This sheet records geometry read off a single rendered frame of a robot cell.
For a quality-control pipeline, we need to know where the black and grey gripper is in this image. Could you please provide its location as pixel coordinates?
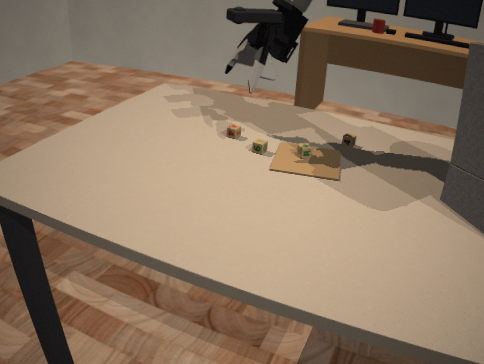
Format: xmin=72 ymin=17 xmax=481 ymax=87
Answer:
xmin=225 ymin=0 xmax=308 ymax=93

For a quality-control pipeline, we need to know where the tan mat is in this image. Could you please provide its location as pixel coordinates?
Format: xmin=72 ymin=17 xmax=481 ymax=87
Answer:
xmin=270 ymin=142 xmax=341 ymax=181

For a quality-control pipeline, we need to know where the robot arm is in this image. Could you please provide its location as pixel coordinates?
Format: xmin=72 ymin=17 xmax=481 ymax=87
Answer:
xmin=226 ymin=0 xmax=312 ymax=24

